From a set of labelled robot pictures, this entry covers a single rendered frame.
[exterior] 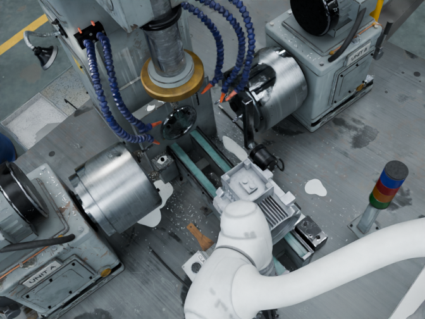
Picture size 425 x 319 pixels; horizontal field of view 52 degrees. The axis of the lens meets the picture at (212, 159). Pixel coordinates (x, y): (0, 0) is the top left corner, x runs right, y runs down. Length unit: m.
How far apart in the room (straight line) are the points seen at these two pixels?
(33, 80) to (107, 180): 2.15
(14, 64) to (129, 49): 2.23
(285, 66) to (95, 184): 0.71
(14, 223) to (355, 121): 1.27
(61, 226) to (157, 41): 0.56
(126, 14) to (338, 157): 1.00
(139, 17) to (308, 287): 0.67
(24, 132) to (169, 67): 1.53
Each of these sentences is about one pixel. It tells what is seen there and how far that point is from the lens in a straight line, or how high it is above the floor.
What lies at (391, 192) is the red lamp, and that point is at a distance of 1.27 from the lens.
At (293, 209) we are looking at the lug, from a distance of 1.26.
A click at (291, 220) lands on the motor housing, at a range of 1.37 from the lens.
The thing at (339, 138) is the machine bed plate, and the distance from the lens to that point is 1.74.
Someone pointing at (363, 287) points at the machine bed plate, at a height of 0.80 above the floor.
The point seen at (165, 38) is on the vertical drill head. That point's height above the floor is 1.50.
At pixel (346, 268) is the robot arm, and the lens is 0.80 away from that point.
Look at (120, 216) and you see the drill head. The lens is 1.32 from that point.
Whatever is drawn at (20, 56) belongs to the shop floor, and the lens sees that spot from 3.60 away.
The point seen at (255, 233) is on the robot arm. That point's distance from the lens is 0.92.
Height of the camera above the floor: 2.25
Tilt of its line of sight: 60 degrees down
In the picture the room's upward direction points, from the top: 11 degrees counter-clockwise
